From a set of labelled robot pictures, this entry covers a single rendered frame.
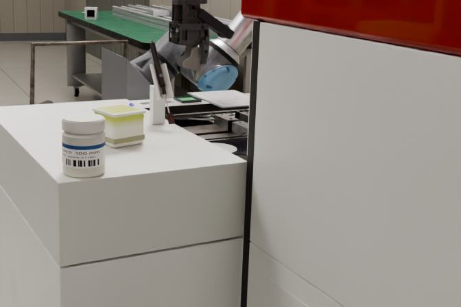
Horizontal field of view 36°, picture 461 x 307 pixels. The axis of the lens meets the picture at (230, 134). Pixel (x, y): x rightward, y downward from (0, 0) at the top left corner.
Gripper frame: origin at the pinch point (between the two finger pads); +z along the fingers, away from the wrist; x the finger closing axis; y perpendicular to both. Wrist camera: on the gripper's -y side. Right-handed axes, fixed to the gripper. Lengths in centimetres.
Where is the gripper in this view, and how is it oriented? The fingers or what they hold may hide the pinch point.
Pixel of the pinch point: (198, 75)
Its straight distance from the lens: 187.8
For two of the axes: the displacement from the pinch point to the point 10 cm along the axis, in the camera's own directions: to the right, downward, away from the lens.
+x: 4.8, 2.2, -8.5
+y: -8.8, 0.8, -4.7
